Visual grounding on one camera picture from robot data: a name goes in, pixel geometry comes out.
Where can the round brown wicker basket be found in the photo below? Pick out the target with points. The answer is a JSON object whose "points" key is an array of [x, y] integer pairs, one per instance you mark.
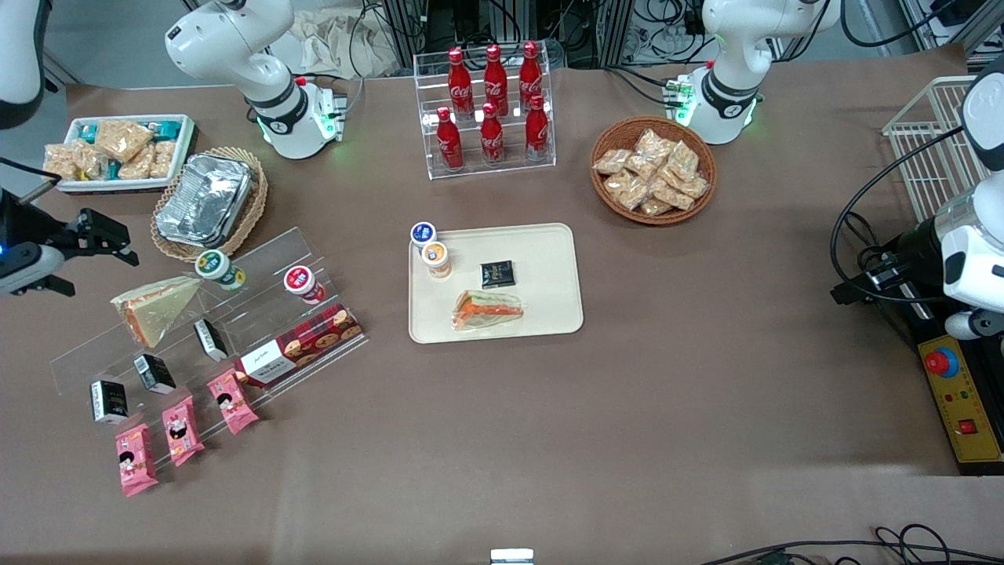
{"points": [[608, 133]]}

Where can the clear acrylic stepped stand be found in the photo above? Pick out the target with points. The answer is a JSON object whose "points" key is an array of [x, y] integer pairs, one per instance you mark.
{"points": [[267, 322]]}

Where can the yellow control box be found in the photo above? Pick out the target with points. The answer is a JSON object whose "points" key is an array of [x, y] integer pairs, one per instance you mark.
{"points": [[969, 400]]}

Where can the green lid cup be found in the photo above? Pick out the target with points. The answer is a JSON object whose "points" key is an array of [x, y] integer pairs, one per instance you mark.
{"points": [[216, 267]]}

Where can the red tartan cookie box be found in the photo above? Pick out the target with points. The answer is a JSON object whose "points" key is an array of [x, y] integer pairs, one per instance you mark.
{"points": [[302, 345]]}

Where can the beige plastic tray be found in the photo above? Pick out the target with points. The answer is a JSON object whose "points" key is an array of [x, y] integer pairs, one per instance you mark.
{"points": [[541, 302]]}

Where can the triangle sandwich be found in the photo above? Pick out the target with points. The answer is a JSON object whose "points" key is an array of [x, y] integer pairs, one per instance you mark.
{"points": [[157, 308], [486, 309]]}

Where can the orange lid cup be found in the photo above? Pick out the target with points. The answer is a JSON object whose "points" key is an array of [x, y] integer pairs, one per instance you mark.
{"points": [[435, 257]]}

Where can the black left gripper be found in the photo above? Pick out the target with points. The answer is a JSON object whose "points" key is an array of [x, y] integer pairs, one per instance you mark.
{"points": [[914, 245]]}

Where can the blue lid cup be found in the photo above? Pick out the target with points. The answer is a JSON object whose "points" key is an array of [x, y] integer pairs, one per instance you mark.
{"points": [[423, 232]]}

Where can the small white device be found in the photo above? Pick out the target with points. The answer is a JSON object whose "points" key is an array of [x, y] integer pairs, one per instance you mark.
{"points": [[511, 556]]}

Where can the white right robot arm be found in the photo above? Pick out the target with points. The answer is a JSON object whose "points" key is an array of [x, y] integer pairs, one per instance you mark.
{"points": [[259, 47]]}

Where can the small black white box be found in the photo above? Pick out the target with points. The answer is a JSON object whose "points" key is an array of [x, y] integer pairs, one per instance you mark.
{"points": [[154, 373], [209, 339], [109, 401]]}

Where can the silver foil container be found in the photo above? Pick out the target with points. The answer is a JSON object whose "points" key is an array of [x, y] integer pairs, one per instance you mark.
{"points": [[204, 200]]}

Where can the crumpled beige cloth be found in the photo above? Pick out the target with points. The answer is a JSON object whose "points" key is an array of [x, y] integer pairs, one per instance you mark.
{"points": [[337, 43]]}

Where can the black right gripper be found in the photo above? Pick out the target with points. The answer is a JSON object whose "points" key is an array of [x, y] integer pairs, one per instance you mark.
{"points": [[31, 227]]}

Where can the clear wrapped cracker packet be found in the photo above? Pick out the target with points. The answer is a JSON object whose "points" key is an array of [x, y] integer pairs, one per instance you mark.
{"points": [[612, 162], [625, 191], [673, 196], [656, 207], [694, 187], [684, 161], [653, 145]]}

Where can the clear acrylic bottle rack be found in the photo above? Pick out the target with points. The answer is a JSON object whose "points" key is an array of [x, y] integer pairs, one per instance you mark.
{"points": [[510, 169]]}

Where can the grey metal bar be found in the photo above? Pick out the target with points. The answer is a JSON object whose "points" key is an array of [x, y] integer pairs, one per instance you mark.
{"points": [[59, 71]]}

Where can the rice cracker packet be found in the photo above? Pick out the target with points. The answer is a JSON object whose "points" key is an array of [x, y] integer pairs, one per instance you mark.
{"points": [[59, 163], [137, 165], [163, 159], [123, 140], [92, 161]]}

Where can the red emergency stop button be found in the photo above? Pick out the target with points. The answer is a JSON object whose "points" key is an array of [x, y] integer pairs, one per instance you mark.
{"points": [[940, 362]]}

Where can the oval wicker basket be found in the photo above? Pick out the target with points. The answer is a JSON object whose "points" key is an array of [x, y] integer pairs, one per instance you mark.
{"points": [[255, 200]]}

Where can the red lid cup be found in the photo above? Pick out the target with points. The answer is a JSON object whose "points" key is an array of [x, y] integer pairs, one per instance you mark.
{"points": [[302, 281]]}

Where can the white rectangular dish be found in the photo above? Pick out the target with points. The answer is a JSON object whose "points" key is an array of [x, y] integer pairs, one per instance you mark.
{"points": [[184, 149]]}

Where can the red cola bottle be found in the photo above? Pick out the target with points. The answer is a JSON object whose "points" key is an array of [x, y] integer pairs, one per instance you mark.
{"points": [[449, 145], [459, 82], [537, 132], [492, 140], [495, 78], [530, 74]]}

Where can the aluminium equipment rack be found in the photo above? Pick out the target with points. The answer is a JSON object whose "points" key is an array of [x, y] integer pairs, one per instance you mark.
{"points": [[471, 23]]}

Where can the teal snack packet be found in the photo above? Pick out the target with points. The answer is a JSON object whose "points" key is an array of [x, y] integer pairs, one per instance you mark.
{"points": [[88, 133], [167, 129]]}

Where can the black chocolate box gold print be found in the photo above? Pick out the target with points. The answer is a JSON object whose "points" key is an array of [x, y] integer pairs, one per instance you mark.
{"points": [[497, 274]]}

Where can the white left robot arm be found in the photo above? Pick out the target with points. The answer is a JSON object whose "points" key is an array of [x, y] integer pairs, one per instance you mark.
{"points": [[733, 47]]}

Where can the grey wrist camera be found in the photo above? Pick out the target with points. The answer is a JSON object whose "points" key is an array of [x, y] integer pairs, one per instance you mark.
{"points": [[976, 323], [27, 267]]}

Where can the pink snack packet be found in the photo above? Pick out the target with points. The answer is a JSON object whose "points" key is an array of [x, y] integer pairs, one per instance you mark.
{"points": [[232, 402], [182, 430], [136, 461]]}

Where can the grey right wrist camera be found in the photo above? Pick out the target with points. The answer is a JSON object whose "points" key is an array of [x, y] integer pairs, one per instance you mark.
{"points": [[27, 267]]}

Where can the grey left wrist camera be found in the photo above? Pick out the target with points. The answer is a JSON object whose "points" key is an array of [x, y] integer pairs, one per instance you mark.
{"points": [[976, 323]]}

